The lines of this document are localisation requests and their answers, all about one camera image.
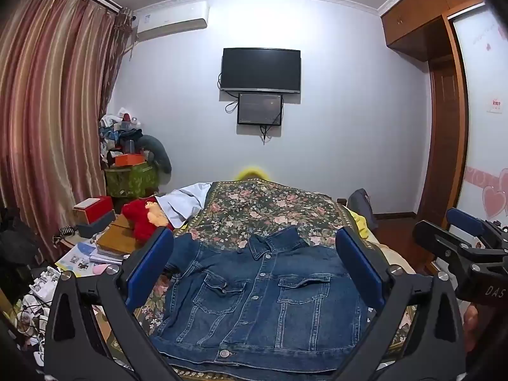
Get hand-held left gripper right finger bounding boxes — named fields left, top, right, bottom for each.
left=335, top=227, right=467, bottom=381

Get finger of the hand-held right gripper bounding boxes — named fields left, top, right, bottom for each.
left=445, top=207, right=508, bottom=247
left=412, top=220, right=490, bottom=271

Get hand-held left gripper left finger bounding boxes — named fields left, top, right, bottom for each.
left=44, top=226, right=183, bottom=381

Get blue denim jacket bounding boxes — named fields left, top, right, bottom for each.
left=153, top=225, right=376, bottom=374

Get pile of mixed clothes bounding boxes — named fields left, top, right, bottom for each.
left=99, top=107, right=144, bottom=167

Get person's right hand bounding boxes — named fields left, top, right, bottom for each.
left=464, top=303, right=482, bottom=353

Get yellow fuzzy blanket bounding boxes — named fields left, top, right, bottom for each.
left=344, top=205, right=371, bottom=244

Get brown wooden board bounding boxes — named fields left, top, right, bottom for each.
left=96, top=214, right=139, bottom=255

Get red plush toy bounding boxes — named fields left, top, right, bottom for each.
left=121, top=197, right=175, bottom=244

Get dark bag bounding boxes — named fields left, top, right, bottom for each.
left=347, top=188, right=378, bottom=231

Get stack of books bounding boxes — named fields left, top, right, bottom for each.
left=56, top=240, right=124, bottom=279

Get grey box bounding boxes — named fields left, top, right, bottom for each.
left=77, top=210, right=117, bottom=239

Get white cloth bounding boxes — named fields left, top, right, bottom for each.
left=155, top=183, right=213, bottom=228

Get red box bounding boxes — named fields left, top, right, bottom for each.
left=73, top=195, right=116, bottom=225

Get wooden door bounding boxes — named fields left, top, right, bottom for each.
left=417, top=60, right=458, bottom=220

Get green floral blanket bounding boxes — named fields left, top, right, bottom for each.
left=133, top=180, right=417, bottom=368

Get orange box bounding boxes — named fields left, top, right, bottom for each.
left=114, top=153, right=146, bottom=167

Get black clothing heap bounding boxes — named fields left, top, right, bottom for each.
left=0, top=206, right=45, bottom=300

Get yellow fuzzy object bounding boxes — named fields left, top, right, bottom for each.
left=234, top=167, right=269, bottom=183

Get striped red brown curtain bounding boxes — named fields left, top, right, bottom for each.
left=0, top=0, right=133, bottom=264

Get wooden wardrobe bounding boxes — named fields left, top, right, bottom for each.
left=379, top=0, right=508, bottom=231

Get white air conditioner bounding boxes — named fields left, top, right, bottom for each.
left=133, top=1, right=209, bottom=43

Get black television cable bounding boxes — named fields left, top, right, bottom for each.
left=217, top=72, right=239, bottom=114

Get small black wall monitor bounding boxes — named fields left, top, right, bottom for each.
left=237, top=92, right=284, bottom=125

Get black wall television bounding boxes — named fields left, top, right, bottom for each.
left=221, top=48, right=302, bottom=95

